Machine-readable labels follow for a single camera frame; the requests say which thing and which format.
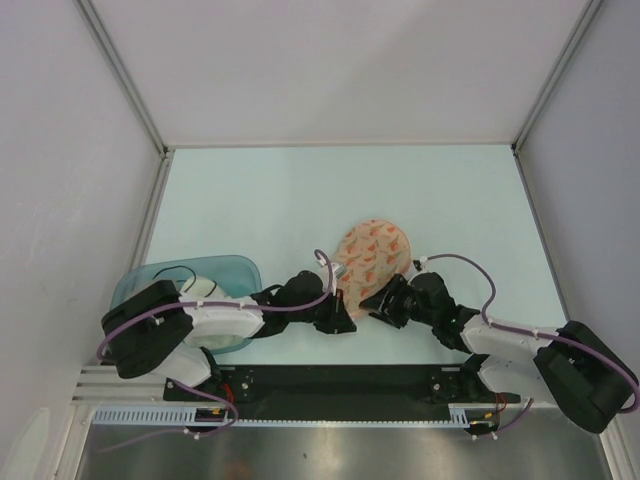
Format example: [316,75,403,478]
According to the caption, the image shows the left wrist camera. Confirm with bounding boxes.
[316,261,347,288]

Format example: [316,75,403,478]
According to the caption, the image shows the blue plastic basin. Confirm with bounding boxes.
[111,255,264,356]

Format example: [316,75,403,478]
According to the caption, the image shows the white bra in basin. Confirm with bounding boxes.
[181,275,244,352]

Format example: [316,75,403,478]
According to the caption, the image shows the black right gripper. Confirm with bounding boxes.
[359,273,437,328]

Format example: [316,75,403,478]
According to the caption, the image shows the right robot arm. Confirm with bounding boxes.
[360,272,639,434]

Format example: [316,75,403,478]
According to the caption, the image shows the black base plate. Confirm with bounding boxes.
[164,364,521,424]

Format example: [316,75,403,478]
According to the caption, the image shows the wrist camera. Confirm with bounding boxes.
[412,256,429,270]
[316,261,347,288]

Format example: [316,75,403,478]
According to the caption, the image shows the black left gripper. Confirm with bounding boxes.
[287,286,356,335]

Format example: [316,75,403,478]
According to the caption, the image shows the pink mesh laundry bag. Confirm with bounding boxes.
[331,219,412,320]

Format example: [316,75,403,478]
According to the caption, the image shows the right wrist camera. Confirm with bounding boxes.
[412,256,429,270]

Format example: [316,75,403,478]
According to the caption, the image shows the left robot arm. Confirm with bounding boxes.
[97,270,357,400]

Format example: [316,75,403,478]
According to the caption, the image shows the white slotted cable duct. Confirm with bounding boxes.
[93,403,501,429]

